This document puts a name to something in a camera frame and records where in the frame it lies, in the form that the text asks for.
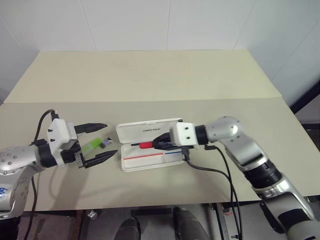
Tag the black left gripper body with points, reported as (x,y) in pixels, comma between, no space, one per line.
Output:
(70,155)

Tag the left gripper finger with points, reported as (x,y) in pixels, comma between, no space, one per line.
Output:
(100,158)
(91,127)

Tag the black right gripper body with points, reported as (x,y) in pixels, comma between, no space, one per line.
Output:
(168,143)

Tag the red capped black marker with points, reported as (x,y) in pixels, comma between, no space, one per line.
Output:
(146,145)

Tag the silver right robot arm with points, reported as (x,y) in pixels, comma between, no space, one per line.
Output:
(250,150)

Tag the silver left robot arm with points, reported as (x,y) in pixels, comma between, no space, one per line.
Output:
(15,155)

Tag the green marker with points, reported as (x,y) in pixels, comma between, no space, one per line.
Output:
(92,145)

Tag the white pencil case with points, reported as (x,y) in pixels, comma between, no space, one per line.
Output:
(145,160)

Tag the small crumpled white object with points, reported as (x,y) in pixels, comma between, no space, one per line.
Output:
(92,214)

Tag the dark rounded shape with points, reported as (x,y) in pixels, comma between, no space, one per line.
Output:
(187,225)
(130,228)

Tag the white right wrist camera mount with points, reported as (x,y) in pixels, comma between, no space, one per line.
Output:
(183,135)

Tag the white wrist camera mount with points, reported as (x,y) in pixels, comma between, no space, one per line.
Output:
(183,135)
(58,132)

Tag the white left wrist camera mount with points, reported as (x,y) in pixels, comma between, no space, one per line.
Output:
(58,132)

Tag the grey metal table frame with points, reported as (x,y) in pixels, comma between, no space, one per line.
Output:
(222,222)

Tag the black metal frame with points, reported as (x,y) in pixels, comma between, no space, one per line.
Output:
(306,100)

